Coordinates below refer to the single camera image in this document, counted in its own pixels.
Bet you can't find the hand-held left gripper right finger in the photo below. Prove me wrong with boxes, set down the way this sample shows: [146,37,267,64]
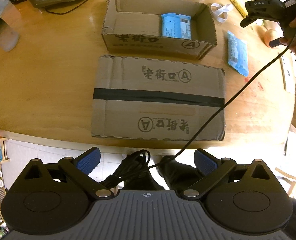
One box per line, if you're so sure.
[180,149,272,202]

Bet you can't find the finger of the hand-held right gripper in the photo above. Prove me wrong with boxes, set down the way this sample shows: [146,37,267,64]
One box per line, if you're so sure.
[240,11,261,28]

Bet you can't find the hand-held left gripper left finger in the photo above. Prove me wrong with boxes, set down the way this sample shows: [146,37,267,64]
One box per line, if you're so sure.
[23,147,115,201]

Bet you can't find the blue plastic packet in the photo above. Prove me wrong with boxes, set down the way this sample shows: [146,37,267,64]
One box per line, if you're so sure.
[226,31,249,77]
[161,13,191,40]

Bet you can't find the white teal packet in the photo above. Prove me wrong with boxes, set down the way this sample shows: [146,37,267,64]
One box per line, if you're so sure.
[280,54,296,92]

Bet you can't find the brown cardboard lid black tape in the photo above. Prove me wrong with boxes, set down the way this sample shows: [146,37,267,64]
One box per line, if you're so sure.
[90,54,226,141]

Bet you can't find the brown cardboard box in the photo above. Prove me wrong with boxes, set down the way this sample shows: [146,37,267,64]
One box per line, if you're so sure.
[101,0,218,61]

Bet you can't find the wooden desktop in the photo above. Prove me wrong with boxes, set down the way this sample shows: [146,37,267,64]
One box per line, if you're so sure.
[0,0,296,155]

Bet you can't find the yellow wet wipes pack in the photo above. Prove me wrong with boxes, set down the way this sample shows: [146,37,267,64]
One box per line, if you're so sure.
[227,0,251,18]

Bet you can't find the white elastic band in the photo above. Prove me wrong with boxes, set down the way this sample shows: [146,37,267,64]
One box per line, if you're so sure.
[211,3,234,23]

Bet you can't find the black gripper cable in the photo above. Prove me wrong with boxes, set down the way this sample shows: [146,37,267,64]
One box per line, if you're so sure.
[104,0,296,188]

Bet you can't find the wooden stool frame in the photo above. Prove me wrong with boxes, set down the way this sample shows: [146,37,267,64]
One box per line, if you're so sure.
[275,166,296,198]

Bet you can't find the black cooker power cable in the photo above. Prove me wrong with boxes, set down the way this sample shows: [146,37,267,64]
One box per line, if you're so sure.
[45,2,95,15]

